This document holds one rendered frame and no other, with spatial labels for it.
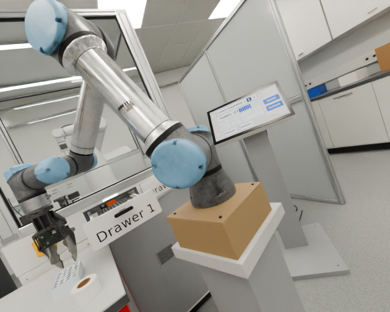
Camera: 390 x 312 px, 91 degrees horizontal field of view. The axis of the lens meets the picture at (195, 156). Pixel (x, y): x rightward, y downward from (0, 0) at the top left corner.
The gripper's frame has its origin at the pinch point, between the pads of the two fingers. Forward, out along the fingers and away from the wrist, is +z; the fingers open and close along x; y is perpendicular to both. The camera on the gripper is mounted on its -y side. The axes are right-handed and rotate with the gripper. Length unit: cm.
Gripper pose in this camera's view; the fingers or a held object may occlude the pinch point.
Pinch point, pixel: (68, 260)
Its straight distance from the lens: 87.2
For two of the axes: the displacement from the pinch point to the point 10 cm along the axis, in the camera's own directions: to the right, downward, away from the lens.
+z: 3.9, 9.2, 1.0
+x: 8.0, -3.9, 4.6
